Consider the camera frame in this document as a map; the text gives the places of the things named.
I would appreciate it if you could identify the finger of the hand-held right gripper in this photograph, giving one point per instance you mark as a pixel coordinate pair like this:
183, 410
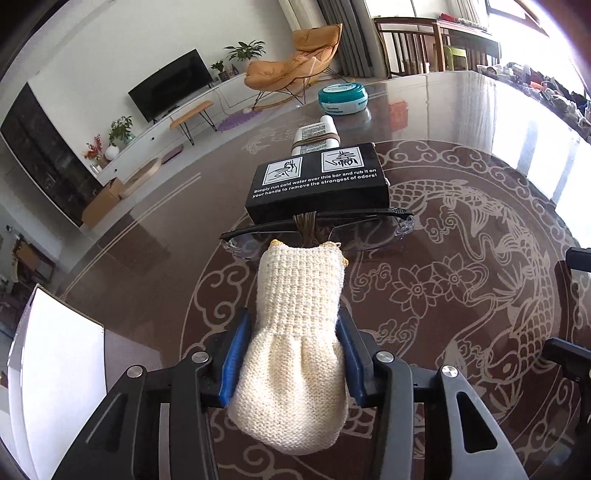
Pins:
568, 364
579, 265

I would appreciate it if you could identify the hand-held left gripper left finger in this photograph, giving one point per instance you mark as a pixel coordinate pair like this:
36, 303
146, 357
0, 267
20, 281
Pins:
235, 355

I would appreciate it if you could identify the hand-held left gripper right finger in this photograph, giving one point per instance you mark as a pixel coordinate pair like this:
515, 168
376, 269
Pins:
353, 364

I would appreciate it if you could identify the cream knitted pouch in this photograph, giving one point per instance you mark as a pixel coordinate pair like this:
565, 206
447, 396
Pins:
295, 332

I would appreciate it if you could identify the white container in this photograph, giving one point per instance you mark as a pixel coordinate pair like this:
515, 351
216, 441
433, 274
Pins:
55, 369

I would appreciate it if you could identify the clear lens glasses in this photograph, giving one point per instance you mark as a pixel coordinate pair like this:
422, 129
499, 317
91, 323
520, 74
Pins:
383, 228

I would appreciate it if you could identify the brown tassel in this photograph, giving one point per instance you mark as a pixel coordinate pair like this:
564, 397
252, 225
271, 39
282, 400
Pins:
308, 228

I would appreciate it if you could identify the pile of assorted clutter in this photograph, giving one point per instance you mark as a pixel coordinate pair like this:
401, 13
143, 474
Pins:
545, 83

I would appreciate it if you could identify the black printed box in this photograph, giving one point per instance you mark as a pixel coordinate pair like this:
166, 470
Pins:
318, 180

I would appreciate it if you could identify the round wooden stool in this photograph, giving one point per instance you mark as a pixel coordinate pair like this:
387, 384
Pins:
141, 177

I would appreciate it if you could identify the cardboard box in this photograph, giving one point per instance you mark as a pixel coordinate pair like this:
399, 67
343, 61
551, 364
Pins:
101, 203

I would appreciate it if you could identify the purple floor mat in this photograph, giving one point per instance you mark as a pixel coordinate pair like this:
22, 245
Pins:
229, 123

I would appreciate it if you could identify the white television cabinet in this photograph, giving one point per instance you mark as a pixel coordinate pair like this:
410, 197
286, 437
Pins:
184, 129

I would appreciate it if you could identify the rolled white paper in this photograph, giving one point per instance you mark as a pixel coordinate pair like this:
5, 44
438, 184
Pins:
314, 136

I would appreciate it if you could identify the white round vase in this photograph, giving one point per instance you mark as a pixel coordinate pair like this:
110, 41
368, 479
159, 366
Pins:
112, 152

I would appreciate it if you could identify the wooden bench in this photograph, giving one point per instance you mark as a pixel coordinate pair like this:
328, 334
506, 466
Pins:
191, 115

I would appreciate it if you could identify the green stool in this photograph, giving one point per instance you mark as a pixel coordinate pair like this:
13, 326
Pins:
455, 55

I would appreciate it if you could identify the dark wooden chair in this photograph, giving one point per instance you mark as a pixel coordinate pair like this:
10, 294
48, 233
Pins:
406, 46
475, 39

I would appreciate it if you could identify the vase of red flowers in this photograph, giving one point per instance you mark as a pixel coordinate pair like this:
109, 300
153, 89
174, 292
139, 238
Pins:
94, 150

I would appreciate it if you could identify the green potted plant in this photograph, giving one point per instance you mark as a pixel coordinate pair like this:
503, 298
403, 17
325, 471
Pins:
121, 129

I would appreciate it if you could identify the teal round tin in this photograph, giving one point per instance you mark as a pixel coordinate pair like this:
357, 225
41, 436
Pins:
344, 98

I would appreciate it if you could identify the dark glass display cabinet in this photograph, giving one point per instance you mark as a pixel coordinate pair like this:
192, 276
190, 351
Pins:
41, 157

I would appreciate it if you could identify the flat screen television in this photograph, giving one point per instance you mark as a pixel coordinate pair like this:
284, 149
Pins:
171, 85

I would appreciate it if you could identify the small potted plant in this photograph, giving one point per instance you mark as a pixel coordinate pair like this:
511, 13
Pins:
218, 69

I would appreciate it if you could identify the orange lounge chair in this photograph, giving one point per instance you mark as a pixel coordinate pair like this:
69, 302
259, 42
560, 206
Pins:
286, 67

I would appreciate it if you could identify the large-leaf potted plant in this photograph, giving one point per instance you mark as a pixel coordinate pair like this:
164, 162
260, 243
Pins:
244, 50

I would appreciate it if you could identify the grey curtain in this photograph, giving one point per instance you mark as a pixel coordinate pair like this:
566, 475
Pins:
341, 27

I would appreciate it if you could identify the white patterned curtain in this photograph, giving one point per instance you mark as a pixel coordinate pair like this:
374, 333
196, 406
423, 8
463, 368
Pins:
302, 11

